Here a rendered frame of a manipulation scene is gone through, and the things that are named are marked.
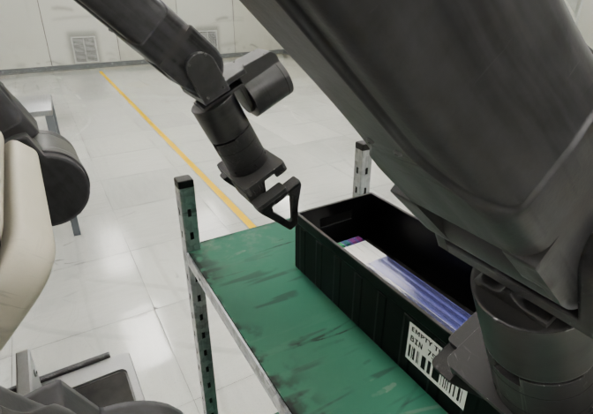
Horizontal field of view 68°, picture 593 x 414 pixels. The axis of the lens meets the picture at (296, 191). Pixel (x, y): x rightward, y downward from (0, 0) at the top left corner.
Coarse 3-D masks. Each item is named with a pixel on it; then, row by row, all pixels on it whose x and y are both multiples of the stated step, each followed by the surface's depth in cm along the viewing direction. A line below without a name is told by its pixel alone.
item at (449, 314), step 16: (352, 240) 82; (368, 256) 77; (384, 256) 77; (384, 272) 73; (400, 272) 73; (400, 288) 69; (416, 288) 69; (432, 304) 65; (448, 304) 65; (448, 320) 62; (464, 320) 62
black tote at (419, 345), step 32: (320, 224) 81; (352, 224) 85; (384, 224) 83; (416, 224) 76; (320, 256) 73; (352, 256) 65; (416, 256) 78; (448, 256) 71; (320, 288) 75; (352, 288) 67; (384, 288) 60; (448, 288) 72; (352, 320) 69; (384, 320) 61; (416, 320) 55; (416, 352) 57; (448, 384) 52
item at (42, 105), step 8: (24, 96) 275; (32, 96) 275; (40, 96) 275; (48, 96) 275; (24, 104) 256; (32, 104) 256; (40, 104) 256; (48, 104) 256; (32, 112) 242; (40, 112) 243; (48, 112) 245; (48, 120) 247; (56, 120) 285; (48, 128) 248; (56, 128) 287; (72, 224) 274; (80, 232) 281
